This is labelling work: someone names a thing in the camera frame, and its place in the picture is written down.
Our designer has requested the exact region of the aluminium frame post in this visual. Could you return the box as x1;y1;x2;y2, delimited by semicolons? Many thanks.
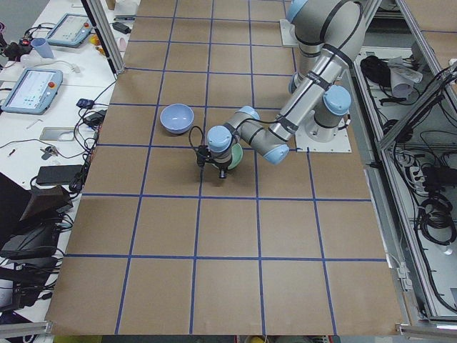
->
81;0;125;76

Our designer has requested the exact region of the blue plastic cup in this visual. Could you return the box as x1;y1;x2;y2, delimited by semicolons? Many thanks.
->
31;37;54;59

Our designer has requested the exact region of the green bowl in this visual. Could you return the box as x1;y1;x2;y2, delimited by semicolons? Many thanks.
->
228;143;243;170

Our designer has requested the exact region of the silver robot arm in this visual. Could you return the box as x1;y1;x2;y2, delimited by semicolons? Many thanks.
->
196;1;366;179

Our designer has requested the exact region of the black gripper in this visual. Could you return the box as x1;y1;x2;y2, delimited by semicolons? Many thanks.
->
209;151;232;174

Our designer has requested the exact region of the blue bowl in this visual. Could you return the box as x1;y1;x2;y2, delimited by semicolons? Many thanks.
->
160;104;194;134

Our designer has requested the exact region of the lower teach pendant tablet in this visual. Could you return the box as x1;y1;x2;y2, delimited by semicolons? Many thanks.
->
1;68;64;115

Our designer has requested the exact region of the black power adapter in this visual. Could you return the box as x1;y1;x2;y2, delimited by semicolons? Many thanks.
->
112;22;131;34

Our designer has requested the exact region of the teach pendant tablet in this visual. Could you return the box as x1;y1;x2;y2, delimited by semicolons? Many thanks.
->
46;14;92;48
1;68;64;115

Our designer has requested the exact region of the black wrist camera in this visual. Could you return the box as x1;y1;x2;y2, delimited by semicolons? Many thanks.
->
196;144;211;168

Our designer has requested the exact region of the black smartphone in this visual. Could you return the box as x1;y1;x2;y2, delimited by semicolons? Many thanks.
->
36;164;82;186

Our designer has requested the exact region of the upper teach pendant tablet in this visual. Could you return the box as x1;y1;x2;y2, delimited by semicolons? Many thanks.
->
46;14;92;48

